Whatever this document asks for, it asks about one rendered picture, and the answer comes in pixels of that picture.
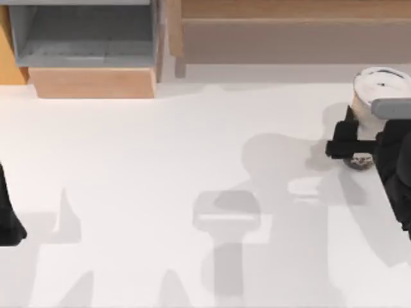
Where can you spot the pale grey rounded box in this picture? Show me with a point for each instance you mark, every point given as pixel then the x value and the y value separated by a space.
pixel 391 109

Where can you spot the white cup with lid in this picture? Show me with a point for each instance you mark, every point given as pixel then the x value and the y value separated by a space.
pixel 369 93

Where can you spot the pale wooden drawer front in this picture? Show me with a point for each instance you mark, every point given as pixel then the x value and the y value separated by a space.
pixel 93 82

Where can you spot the wooden open shelf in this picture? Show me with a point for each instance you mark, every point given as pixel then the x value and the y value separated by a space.
pixel 289 41

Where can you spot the wooden cupboard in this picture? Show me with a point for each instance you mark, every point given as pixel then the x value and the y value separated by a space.
pixel 7 57

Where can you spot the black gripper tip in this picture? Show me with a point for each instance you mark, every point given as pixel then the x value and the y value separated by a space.
pixel 9 221

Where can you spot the grey pierced drawer inside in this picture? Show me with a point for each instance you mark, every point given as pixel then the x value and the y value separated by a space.
pixel 86 38

